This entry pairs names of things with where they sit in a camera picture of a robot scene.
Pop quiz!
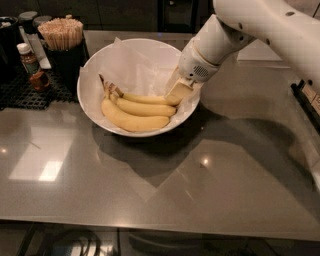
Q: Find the bundle of wooden chopsticks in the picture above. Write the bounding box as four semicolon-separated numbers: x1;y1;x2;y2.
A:
38;18;83;51

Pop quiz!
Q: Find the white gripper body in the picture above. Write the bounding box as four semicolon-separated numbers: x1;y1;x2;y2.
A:
178;38;219;83

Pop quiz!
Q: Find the black grid mat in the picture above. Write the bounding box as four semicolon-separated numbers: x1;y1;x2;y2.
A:
0;65;78;110

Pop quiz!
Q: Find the small red-brown jar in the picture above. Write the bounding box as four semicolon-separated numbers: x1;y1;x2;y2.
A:
29;71;50;92

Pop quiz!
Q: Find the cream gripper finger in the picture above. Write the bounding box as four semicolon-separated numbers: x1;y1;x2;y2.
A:
165;67;180;94
165;78;194;106

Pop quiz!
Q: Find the white ceramic bowl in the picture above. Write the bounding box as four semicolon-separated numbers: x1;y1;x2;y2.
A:
76;37;202;138

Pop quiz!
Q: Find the white flat utensil packet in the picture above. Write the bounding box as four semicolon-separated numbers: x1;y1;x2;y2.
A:
19;26;51;70

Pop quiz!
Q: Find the yellow banana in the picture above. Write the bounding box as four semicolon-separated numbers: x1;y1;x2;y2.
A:
99;75;170;132
108;83;176;117
115;88;180;106

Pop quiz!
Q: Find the black chopstick holder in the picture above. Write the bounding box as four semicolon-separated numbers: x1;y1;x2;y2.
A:
45;39;89;95

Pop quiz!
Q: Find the black container at left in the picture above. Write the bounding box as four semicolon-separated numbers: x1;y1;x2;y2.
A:
0;16;22;83

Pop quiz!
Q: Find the white paper bowl liner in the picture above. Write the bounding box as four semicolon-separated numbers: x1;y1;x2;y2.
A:
79;36;203;132

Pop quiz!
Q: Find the small white-capped sauce bottle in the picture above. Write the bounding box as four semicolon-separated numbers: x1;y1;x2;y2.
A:
17;43;40;75

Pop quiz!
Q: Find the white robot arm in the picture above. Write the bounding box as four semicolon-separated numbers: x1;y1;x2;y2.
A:
167;0;320;92

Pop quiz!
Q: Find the dark lidded jar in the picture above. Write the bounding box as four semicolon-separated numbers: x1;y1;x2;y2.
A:
33;15;52;28
18;11;38;34

